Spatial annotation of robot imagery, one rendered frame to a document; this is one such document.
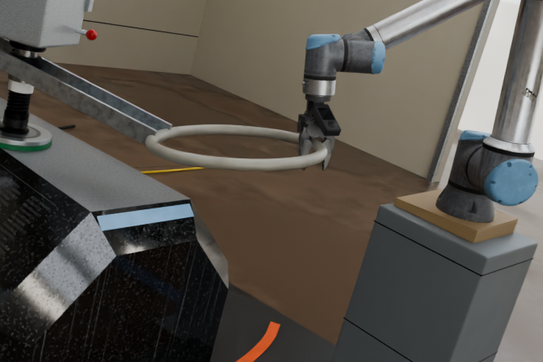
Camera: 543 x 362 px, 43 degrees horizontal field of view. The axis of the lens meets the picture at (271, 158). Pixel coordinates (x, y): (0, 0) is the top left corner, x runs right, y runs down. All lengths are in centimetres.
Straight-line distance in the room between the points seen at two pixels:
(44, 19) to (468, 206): 138
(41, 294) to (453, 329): 122
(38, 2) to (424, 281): 139
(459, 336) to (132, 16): 659
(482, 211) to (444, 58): 452
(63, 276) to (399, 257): 109
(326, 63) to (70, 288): 87
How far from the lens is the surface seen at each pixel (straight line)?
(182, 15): 869
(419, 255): 224
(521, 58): 208
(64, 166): 200
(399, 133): 693
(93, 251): 171
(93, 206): 175
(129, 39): 830
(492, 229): 231
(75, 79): 209
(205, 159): 165
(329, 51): 189
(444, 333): 225
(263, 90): 806
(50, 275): 170
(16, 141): 206
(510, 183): 210
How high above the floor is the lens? 147
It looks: 14 degrees down
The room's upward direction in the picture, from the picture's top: 15 degrees clockwise
